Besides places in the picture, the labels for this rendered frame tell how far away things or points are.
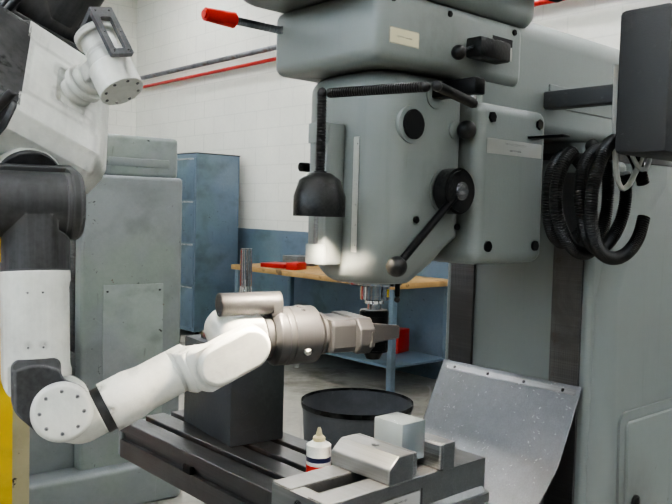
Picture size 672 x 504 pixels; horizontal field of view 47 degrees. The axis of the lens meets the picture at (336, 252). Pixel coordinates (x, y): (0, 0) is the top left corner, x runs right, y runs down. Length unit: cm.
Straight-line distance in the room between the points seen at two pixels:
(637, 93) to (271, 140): 741
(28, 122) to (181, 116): 894
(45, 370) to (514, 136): 80
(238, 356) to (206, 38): 877
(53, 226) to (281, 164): 728
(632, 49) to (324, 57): 45
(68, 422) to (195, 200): 741
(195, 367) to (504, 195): 56
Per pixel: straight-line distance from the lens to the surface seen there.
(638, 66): 123
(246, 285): 157
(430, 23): 118
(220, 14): 119
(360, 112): 116
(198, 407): 167
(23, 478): 292
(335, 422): 313
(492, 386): 156
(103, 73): 120
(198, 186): 844
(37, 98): 122
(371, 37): 111
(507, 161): 130
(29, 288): 109
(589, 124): 153
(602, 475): 152
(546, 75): 142
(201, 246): 847
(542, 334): 150
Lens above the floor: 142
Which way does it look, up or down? 3 degrees down
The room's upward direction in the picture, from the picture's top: 2 degrees clockwise
